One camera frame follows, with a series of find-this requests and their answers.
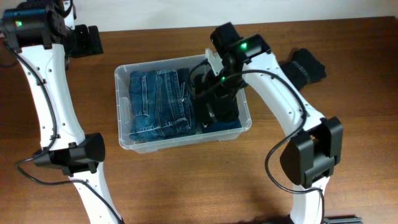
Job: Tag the teal blue garment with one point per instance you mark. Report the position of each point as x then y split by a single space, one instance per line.
220 126

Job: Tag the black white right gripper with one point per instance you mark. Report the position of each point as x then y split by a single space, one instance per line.
217 93

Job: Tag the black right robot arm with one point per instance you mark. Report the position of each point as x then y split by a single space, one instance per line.
303 162

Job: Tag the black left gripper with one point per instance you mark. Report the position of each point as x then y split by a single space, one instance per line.
86 47

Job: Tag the clear plastic storage bin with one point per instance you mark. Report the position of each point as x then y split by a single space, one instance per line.
125 116

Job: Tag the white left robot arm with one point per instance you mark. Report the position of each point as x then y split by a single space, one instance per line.
43 37

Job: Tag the black garment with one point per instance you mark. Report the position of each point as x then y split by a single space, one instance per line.
303 69
217 106

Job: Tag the dark blue jeans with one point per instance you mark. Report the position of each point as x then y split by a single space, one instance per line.
161 105

